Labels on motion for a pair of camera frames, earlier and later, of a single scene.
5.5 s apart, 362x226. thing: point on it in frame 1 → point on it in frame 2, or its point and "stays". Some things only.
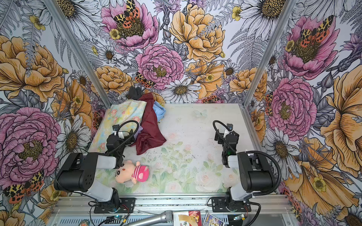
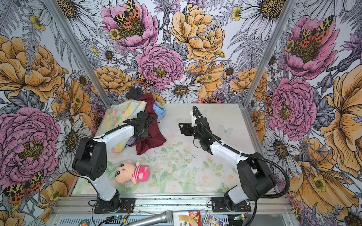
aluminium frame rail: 261,205 stays
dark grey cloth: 135,93 stays
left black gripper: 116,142 → 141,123
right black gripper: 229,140 → 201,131
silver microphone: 167,216 stays
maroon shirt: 151,135 stays
